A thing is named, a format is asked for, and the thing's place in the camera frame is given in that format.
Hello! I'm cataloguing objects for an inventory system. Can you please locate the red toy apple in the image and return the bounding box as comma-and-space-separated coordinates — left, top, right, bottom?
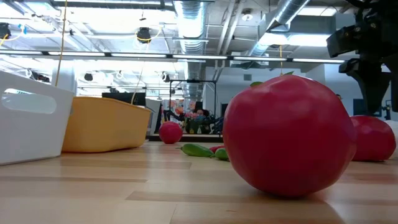
350, 114, 397, 162
222, 71, 358, 197

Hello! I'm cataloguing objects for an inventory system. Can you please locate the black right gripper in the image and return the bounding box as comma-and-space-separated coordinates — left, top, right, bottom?
338, 18, 398, 116

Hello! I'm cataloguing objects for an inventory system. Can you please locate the yellow extension cable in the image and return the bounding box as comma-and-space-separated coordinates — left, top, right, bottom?
55, 0, 68, 87

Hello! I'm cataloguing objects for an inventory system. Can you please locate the person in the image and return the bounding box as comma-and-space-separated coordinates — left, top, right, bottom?
192, 108, 210, 124

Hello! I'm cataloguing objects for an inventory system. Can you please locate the black metal rack frame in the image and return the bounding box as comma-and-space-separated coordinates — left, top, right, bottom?
169, 79, 218, 134

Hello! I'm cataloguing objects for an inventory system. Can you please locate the round red toy fruit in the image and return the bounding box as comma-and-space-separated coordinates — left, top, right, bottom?
159, 121, 183, 145

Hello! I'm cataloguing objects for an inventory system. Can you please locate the black ceiling camera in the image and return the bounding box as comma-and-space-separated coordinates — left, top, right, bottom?
136, 27, 152, 44

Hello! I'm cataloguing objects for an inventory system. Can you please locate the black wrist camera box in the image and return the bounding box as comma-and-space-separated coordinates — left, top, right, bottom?
326, 24, 364, 58

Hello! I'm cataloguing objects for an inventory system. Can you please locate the long ceiling light bar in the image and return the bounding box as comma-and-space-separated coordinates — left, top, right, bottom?
0, 49, 346, 66

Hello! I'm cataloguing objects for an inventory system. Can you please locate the black monitor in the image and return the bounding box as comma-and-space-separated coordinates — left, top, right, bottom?
353, 98, 368, 117

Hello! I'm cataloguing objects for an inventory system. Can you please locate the black aluminium table frame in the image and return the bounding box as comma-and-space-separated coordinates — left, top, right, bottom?
146, 133, 223, 143

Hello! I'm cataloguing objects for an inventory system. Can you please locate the dark flat screen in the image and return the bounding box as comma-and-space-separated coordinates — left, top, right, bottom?
101, 91, 146, 106

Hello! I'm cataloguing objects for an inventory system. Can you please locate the yellow plastic basket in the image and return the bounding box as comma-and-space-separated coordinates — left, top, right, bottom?
61, 96, 152, 153

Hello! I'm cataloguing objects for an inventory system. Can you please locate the white rounded appliance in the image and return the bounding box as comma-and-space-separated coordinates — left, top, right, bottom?
51, 67, 78, 94

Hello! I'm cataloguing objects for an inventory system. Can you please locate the white plastic basket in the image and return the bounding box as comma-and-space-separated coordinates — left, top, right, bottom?
0, 70, 75, 166

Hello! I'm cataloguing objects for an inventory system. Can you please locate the silver ventilation duct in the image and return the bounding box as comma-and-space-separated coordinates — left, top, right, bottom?
248, 0, 312, 57
172, 0, 208, 97

